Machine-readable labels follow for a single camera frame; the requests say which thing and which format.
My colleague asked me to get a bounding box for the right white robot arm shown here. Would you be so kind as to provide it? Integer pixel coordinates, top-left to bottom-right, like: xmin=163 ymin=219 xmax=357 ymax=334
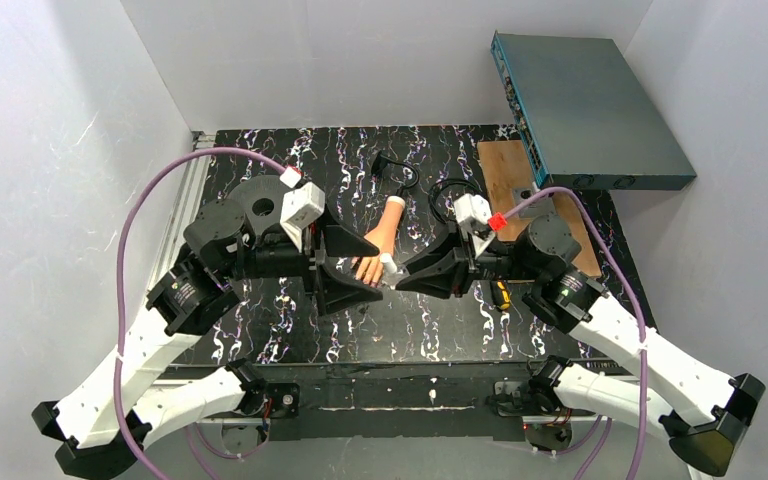
xmin=397 ymin=214 xmax=766 ymax=477

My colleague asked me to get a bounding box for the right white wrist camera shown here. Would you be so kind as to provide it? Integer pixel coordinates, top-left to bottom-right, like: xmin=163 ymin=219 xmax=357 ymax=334
xmin=454 ymin=194 xmax=508 ymax=258

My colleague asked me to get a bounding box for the wooden board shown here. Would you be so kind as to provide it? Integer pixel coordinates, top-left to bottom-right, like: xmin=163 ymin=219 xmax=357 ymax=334
xmin=477 ymin=140 xmax=602 ymax=277

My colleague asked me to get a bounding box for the metal stand mount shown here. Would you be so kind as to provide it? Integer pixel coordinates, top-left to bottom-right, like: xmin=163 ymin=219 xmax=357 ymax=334
xmin=512 ymin=187 xmax=557 ymax=220

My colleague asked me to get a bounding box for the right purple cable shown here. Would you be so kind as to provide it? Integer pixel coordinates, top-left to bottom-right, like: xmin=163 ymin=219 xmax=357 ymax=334
xmin=503 ymin=186 xmax=650 ymax=480

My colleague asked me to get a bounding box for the yellow black screwdriver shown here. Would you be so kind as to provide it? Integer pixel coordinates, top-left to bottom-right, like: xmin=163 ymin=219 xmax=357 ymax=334
xmin=490 ymin=280 xmax=512 ymax=312

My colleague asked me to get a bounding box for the grey round disc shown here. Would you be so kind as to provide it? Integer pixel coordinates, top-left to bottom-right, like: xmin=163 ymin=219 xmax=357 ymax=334
xmin=227 ymin=175 xmax=291 ymax=238

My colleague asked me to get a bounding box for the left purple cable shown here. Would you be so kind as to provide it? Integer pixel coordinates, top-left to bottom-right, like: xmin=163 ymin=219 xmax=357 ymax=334
xmin=113 ymin=146 xmax=293 ymax=480

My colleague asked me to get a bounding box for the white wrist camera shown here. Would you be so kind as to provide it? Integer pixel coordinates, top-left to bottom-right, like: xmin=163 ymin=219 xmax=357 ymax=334
xmin=454 ymin=194 xmax=508 ymax=258
xmin=279 ymin=167 xmax=326 ymax=252

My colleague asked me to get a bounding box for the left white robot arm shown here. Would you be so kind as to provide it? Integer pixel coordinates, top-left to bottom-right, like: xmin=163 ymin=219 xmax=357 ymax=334
xmin=32 ymin=196 xmax=381 ymax=479

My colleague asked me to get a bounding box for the coiled black cable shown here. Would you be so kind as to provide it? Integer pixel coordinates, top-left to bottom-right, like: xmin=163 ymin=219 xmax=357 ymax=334
xmin=428 ymin=178 xmax=489 ymax=227

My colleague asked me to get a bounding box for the clear nail polish bottle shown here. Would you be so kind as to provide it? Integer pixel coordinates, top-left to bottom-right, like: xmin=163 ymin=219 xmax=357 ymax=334
xmin=379 ymin=253 xmax=404 ymax=290

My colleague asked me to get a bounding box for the mannequin hand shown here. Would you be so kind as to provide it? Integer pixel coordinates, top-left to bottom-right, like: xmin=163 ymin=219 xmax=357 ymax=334
xmin=352 ymin=196 xmax=406 ymax=286

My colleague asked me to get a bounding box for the purple cable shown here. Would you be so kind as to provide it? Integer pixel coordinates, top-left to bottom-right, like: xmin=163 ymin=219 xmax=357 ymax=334
xmin=503 ymin=186 xmax=650 ymax=480
xmin=113 ymin=146 xmax=293 ymax=480

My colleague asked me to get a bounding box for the black cable with plug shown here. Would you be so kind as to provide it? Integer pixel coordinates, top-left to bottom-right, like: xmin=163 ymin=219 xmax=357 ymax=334
xmin=370 ymin=150 xmax=422 ymax=198

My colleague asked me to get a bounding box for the blue network switch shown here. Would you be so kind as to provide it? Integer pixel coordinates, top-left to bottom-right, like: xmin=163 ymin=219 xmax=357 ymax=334
xmin=491 ymin=32 xmax=697 ymax=191

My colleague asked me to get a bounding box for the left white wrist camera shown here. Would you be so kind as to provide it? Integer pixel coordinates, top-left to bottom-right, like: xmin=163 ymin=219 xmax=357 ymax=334
xmin=279 ymin=167 xmax=326 ymax=252

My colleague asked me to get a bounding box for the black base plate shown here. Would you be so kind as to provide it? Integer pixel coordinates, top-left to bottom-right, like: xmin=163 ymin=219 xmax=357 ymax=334
xmin=258 ymin=362 xmax=546 ymax=441

